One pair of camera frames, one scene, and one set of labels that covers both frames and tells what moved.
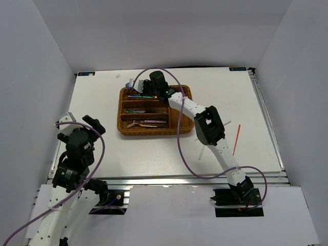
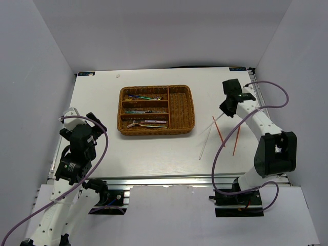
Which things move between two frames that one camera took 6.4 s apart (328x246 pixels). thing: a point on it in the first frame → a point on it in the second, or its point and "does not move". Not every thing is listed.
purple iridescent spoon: (128, 86) → (157, 98)
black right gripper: (145, 83) → (228, 113)
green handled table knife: (131, 111) does not move
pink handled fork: (153, 121) does not move
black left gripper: (95, 123) does not move
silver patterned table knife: (156, 111) does not move
